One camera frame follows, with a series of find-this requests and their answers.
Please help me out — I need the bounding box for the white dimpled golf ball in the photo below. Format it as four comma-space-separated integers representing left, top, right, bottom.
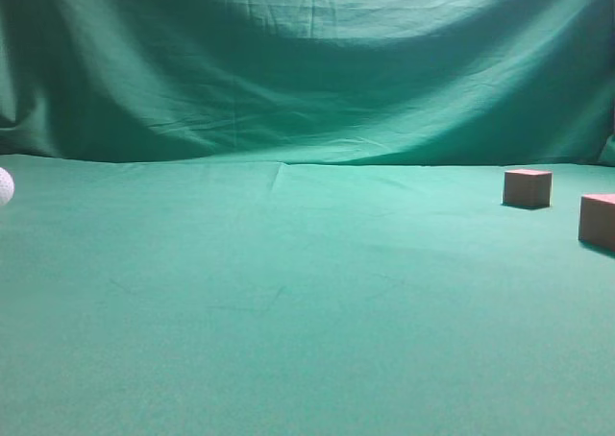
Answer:
0, 168, 15, 206

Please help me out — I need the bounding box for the brown wooden cube block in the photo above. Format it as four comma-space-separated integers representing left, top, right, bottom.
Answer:
503, 169, 553, 209

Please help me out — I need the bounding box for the brown cube block at edge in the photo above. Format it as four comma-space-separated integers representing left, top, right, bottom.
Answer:
578, 193, 614, 252

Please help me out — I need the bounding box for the green cloth backdrop and cover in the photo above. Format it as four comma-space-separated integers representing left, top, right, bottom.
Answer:
1, 0, 614, 435

